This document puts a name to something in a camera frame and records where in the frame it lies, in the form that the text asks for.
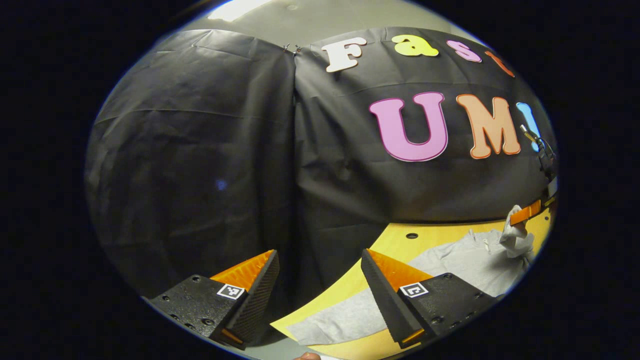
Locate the grey zip-neck sweatshirt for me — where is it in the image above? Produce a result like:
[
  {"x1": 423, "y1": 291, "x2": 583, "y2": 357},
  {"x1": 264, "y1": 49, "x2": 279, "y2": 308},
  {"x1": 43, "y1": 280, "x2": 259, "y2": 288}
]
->
[{"x1": 287, "y1": 205, "x2": 536, "y2": 346}]

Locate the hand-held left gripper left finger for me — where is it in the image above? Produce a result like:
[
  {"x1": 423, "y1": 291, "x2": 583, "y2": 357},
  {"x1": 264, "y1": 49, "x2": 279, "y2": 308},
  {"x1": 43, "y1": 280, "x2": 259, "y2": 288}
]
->
[{"x1": 147, "y1": 249, "x2": 281, "y2": 351}]

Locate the black backdrop cloth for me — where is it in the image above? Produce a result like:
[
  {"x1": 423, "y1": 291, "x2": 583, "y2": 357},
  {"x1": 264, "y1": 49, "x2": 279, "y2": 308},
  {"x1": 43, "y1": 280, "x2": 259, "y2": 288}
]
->
[{"x1": 85, "y1": 27, "x2": 558, "y2": 301}]

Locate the ceiling light panel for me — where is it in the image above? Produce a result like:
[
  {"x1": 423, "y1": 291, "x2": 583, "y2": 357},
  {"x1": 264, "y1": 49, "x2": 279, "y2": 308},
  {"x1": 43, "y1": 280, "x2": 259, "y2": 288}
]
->
[{"x1": 207, "y1": 0, "x2": 271, "y2": 22}]

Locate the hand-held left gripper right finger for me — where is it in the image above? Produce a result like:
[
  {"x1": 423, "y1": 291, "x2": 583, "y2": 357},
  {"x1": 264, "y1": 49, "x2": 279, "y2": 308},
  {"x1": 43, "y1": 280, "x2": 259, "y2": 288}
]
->
[{"x1": 360, "y1": 248, "x2": 498, "y2": 350}]

